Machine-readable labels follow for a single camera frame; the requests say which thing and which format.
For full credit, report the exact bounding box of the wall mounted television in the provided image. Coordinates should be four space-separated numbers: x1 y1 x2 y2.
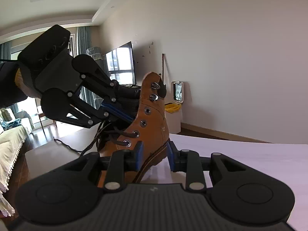
104 42 136 85

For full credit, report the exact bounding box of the teal curtain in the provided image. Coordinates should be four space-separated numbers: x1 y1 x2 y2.
77 27 108 109

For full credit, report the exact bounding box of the black camera box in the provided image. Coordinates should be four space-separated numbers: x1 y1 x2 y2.
18 24 70 83

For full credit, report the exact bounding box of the beige sofa with throw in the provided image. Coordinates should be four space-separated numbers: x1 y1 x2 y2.
1 110 32 217

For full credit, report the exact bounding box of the white trash bin yellow bag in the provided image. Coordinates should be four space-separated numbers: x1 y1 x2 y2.
164 103 182 134

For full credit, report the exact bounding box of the dark brown shoelace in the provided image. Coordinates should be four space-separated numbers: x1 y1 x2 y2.
53 121 140 157

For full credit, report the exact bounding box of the tan leather boot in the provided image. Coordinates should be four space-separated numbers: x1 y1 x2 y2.
97 72 169 183

